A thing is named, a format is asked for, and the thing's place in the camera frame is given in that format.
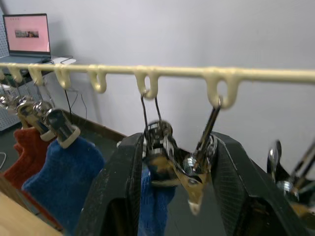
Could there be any white flat pad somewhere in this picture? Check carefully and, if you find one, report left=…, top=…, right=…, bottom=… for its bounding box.
left=50, top=56, right=77, bottom=66

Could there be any open laptop with pink screen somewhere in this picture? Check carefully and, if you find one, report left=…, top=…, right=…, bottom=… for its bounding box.
left=0, top=13, right=54, bottom=64

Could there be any red knitted sock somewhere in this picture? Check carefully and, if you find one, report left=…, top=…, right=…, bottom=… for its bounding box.
left=3, top=127, right=63, bottom=231

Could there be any chrome metal clip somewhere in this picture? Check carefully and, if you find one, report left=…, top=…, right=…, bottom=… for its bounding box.
left=45, top=108, right=82, bottom=149
left=0, top=94, right=18, bottom=111
left=267, top=139, right=315, bottom=205
left=140, top=93, right=178, bottom=189
left=163, top=96, right=224, bottom=215
left=15, top=98, right=52, bottom=142

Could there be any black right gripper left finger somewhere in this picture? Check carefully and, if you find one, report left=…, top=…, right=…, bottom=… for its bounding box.
left=75, top=132, right=146, bottom=236

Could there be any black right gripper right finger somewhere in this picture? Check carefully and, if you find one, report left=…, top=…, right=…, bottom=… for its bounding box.
left=210, top=131, right=315, bottom=236

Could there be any thin black cable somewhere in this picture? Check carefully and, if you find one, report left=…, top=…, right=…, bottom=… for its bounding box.
left=64, top=88, right=75, bottom=121

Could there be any cream plastic hanger bar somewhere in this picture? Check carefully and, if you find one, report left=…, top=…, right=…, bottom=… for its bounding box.
left=0, top=62, right=315, bottom=110

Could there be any blue knitted sock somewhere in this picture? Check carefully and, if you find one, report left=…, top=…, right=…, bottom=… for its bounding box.
left=137, top=169, right=177, bottom=236
left=21, top=136, right=106, bottom=236

